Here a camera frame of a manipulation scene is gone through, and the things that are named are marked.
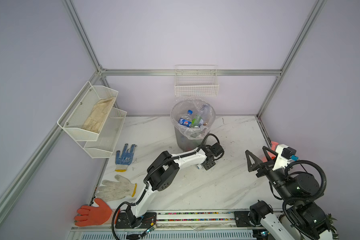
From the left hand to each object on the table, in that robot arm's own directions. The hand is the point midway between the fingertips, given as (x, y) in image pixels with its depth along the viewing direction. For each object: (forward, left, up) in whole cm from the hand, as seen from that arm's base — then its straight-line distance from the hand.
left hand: (204, 161), depth 92 cm
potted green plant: (-36, -44, +16) cm, 59 cm away
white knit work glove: (-17, +54, -4) cm, 57 cm away
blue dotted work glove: (+1, +53, -3) cm, 53 cm away
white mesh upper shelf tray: (+10, +66, +27) cm, 72 cm away
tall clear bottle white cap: (+22, 0, +22) cm, 31 cm away
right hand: (-12, -15, +34) cm, 39 cm away
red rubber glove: (-30, +61, -2) cm, 68 cm away
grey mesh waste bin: (+11, +13, +3) cm, 17 cm away
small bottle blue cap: (+16, +12, +19) cm, 28 cm away
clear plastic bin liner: (+25, +16, +21) cm, 37 cm away
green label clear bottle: (+15, +6, +21) cm, 26 cm away
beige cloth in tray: (+8, +60, +27) cm, 66 cm away
